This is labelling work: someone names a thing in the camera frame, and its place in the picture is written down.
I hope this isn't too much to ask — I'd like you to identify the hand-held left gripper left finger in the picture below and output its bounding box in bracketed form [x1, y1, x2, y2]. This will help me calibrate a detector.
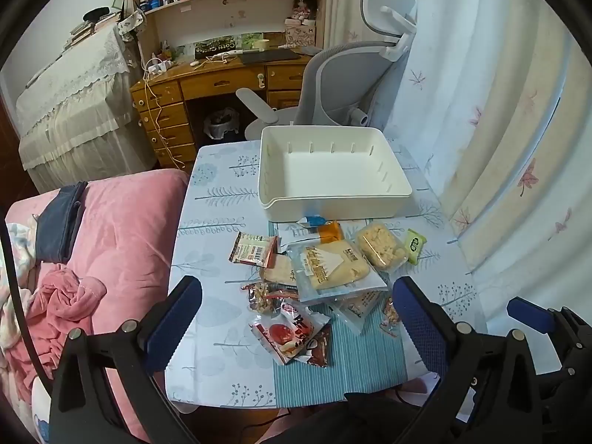
[48, 275, 203, 444]

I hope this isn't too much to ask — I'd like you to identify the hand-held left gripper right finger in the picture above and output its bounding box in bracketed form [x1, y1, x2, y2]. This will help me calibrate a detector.
[392, 276, 544, 444]

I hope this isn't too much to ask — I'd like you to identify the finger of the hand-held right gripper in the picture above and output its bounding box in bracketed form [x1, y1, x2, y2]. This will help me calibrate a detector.
[507, 297, 592, 371]

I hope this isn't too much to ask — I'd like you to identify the clear mixed nuts packet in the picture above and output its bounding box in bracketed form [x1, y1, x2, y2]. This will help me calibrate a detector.
[240, 282, 297, 316]
[381, 298, 401, 336]

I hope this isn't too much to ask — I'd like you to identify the clear printed snack packet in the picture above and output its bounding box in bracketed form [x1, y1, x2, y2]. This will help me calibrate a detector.
[329, 289, 390, 334]

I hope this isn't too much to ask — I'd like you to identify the small green snack packet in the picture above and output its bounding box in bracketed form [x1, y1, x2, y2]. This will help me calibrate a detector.
[404, 229, 427, 265]

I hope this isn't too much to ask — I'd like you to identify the clear pastry tray pack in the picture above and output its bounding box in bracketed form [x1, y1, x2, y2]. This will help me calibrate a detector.
[354, 223, 410, 272]

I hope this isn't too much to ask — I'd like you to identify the dark dried fruit packet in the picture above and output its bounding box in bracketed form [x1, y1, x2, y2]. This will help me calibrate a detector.
[296, 324, 334, 369]

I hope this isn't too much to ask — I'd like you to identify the clear yellow cake packet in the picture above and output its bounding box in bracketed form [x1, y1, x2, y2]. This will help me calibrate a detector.
[287, 238, 389, 306]

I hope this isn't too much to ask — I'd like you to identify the red white labelled snack packet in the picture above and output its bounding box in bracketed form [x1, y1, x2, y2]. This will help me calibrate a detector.
[229, 232, 279, 266]

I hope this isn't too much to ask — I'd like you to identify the red white fruit snack packet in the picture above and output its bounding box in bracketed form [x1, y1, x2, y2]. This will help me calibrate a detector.
[250, 300, 331, 365]

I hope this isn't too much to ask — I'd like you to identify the beige cracker packet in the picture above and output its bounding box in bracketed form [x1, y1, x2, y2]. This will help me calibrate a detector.
[259, 254, 297, 286]

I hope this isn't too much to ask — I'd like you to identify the small orange snack packet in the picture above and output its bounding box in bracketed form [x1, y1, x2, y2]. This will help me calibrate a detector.
[319, 221, 346, 246]

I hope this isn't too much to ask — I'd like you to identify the white printed snack packet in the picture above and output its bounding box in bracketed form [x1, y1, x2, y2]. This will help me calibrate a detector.
[277, 224, 324, 260]

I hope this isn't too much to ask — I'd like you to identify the white plastic storage bin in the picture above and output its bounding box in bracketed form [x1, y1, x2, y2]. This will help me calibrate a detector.
[259, 125, 413, 223]

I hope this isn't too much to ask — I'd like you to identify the pink blanket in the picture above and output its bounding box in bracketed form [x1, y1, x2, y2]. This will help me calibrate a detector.
[0, 169, 190, 444]

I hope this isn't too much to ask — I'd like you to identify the tree print tablecloth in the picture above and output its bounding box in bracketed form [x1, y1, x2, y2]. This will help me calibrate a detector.
[165, 141, 487, 408]

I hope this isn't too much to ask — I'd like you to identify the pink garment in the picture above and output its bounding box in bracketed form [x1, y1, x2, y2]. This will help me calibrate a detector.
[0, 263, 108, 380]

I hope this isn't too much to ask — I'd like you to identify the navy cloth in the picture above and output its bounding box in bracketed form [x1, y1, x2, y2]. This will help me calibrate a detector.
[34, 180, 88, 262]

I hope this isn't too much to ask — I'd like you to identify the white floral cloth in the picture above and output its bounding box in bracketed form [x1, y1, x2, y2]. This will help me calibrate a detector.
[0, 222, 38, 347]

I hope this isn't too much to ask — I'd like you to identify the lined trash bin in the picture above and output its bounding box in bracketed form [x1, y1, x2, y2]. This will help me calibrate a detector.
[203, 108, 239, 142]

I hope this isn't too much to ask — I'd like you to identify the leaf print curtain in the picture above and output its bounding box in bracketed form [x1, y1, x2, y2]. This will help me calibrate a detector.
[324, 0, 592, 334]

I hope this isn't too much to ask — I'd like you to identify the lace covered furniture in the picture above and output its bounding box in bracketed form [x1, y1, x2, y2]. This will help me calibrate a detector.
[16, 21, 160, 192]

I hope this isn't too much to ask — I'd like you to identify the wooden desk with drawers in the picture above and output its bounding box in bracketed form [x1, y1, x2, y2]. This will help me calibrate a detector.
[129, 51, 324, 172]

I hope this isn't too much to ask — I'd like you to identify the grey office chair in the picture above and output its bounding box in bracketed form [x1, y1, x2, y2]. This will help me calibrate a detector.
[236, 0, 417, 142]

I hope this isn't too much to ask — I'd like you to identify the white power strip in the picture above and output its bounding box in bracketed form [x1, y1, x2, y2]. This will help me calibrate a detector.
[143, 58, 175, 77]

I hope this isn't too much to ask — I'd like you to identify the dark printed sign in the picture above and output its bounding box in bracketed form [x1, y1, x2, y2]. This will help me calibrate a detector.
[194, 37, 242, 56]

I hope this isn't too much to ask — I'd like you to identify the black desk mat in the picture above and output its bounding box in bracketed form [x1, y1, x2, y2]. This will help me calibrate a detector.
[238, 50, 302, 65]

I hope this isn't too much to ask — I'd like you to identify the floral fabric bag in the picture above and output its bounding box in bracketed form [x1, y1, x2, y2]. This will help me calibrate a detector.
[115, 9, 147, 43]

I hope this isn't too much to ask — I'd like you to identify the stack of books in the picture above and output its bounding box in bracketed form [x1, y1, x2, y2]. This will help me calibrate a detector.
[69, 7, 122, 48]

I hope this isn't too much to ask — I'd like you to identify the small patterned box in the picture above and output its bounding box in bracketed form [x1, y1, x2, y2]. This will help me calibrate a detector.
[284, 21, 316, 50]

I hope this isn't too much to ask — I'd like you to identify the wooden bookshelf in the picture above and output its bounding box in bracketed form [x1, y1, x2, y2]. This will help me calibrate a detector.
[127, 0, 325, 56]

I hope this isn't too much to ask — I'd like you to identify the doll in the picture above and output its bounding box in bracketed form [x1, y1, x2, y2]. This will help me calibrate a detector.
[291, 0, 318, 22]

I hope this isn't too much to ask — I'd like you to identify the black cable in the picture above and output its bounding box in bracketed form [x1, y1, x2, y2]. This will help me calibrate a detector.
[0, 222, 61, 396]

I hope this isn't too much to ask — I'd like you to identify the white cable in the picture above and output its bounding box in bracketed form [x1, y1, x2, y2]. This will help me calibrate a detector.
[138, 53, 186, 169]

